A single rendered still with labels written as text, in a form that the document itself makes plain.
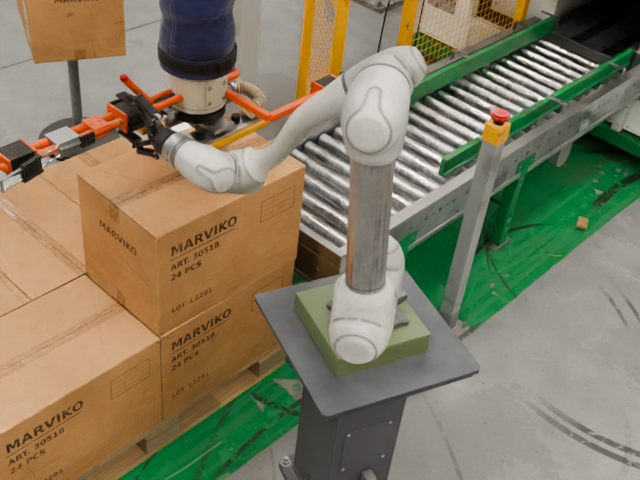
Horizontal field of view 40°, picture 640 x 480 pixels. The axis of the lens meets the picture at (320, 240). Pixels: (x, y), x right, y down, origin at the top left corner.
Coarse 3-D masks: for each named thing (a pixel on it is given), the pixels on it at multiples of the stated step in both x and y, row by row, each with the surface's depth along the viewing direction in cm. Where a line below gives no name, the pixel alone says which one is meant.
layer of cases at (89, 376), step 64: (0, 192) 325; (64, 192) 329; (0, 256) 298; (64, 256) 301; (0, 320) 276; (64, 320) 278; (128, 320) 281; (192, 320) 285; (256, 320) 314; (0, 384) 256; (64, 384) 258; (128, 384) 276; (192, 384) 304; (0, 448) 246; (64, 448) 268
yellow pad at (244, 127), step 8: (240, 112) 272; (232, 120) 266; (240, 120) 269; (248, 120) 269; (256, 120) 270; (200, 128) 264; (232, 128) 265; (240, 128) 265; (248, 128) 267; (256, 128) 269; (192, 136) 259; (200, 136) 257; (208, 136) 260; (216, 136) 261; (224, 136) 262; (232, 136) 262; (240, 136) 265; (208, 144) 258; (216, 144) 259; (224, 144) 261
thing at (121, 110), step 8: (112, 104) 246; (120, 104) 246; (112, 112) 244; (120, 112) 241; (128, 112) 243; (136, 112) 242; (112, 120) 246; (128, 120) 242; (136, 120) 244; (120, 128) 244; (128, 128) 243; (136, 128) 244
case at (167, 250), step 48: (240, 144) 293; (96, 192) 267; (144, 192) 267; (192, 192) 270; (288, 192) 287; (96, 240) 281; (144, 240) 257; (192, 240) 264; (240, 240) 282; (288, 240) 302; (144, 288) 270; (192, 288) 276; (240, 288) 296
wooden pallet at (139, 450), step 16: (272, 352) 335; (256, 368) 334; (272, 368) 341; (224, 384) 333; (240, 384) 333; (192, 400) 309; (208, 400) 326; (224, 400) 326; (176, 416) 306; (192, 416) 319; (144, 432) 297; (160, 432) 304; (176, 432) 312; (128, 448) 293; (144, 448) 304; (160, 448) 309; (112, 464) 300; (128, 464) 301
